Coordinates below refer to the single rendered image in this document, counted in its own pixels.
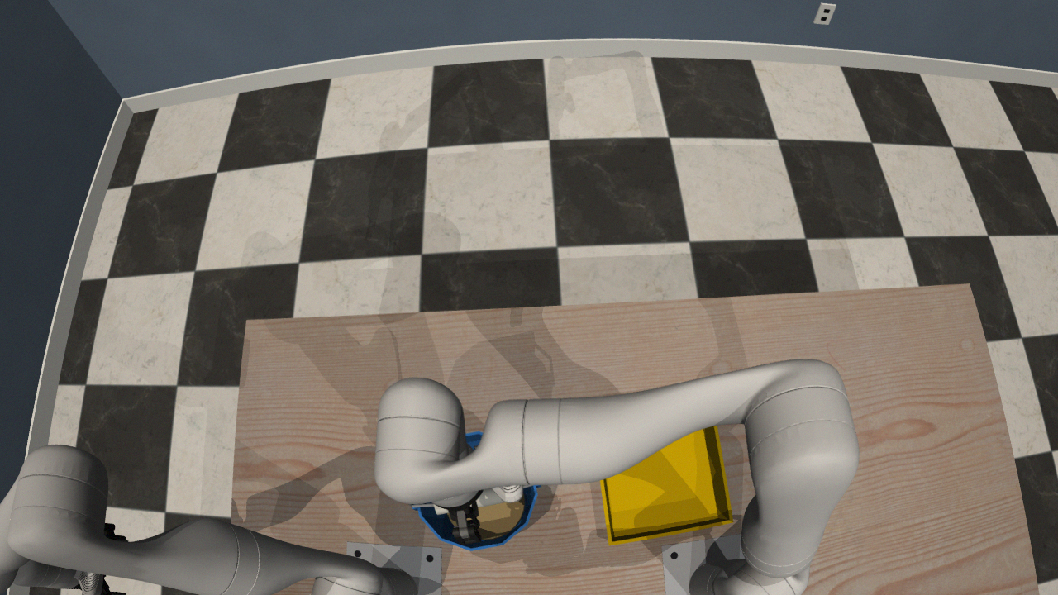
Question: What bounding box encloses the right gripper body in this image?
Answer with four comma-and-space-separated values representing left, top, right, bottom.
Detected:
435, 490, 484, 516

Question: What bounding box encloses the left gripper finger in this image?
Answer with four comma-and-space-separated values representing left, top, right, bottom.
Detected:
101, 579, 126, 595
104, 523, 129, 542

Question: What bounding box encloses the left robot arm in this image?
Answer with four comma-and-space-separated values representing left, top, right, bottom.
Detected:
0, 445, 417, 595

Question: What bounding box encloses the yellow square tray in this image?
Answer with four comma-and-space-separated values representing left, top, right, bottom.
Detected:
600, 426, 733, 545

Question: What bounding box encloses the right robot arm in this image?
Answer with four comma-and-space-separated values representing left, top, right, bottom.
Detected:
373, 359, 860, 595

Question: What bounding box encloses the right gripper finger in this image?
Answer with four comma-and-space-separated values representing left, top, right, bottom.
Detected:
448, 501, 482, 545

